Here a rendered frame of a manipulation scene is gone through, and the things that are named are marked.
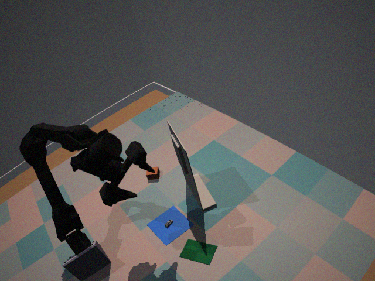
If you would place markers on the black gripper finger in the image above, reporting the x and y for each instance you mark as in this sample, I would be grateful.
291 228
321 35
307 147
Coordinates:
123 194
144 165

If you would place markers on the green flat square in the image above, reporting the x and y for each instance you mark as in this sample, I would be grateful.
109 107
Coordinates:
198 251

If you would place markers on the orange box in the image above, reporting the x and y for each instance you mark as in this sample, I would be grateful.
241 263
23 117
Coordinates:
153 176

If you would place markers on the blue flat square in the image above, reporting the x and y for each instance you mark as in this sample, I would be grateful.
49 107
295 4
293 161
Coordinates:
179 225

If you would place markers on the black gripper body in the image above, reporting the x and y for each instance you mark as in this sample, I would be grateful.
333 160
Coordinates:
115 171

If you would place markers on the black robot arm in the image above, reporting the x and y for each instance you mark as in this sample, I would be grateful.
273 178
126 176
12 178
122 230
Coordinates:
101 149

